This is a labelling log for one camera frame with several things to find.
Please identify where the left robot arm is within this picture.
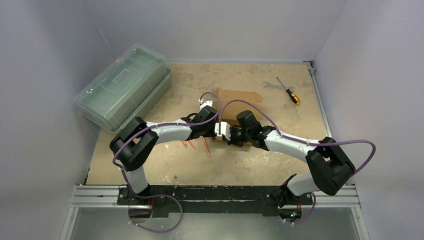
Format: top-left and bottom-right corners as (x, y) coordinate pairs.
(109, 105), (218, 205)

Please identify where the clear plastic storage box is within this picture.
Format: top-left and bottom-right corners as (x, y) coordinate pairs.
(74, 44), (172, 134)

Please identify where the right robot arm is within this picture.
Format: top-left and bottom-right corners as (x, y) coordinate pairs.
(221, 110), (356, 206)

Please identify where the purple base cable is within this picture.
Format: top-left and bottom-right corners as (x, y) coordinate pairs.
(127, 193), (184, 233)

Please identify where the red pen with label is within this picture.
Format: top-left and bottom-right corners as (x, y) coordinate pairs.
(186, 140), (196, 149)

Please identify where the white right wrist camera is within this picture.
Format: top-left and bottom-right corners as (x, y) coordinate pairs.
(214, 122), (231, 141)

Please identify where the silver wrench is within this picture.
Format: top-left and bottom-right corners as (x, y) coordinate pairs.
(262, 81), (295, 92)

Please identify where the yellow black screwdriver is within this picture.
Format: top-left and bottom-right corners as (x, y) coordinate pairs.
(276, 77), (300, 105)

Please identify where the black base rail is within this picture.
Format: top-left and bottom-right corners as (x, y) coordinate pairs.
(118, 185), (314, 220)

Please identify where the aluminium frame rail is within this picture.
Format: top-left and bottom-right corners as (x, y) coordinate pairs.
(59, 185), (154, 240)

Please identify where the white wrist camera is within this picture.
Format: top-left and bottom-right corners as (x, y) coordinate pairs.
(198, 98), (214, 110)
(214, 122), (231, 141)

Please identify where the brown cardboard box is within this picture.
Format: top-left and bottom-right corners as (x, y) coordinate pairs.
(212, 89), (264, 147)

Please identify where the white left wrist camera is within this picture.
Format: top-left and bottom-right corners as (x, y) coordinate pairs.
(198, 98), (214, 110)

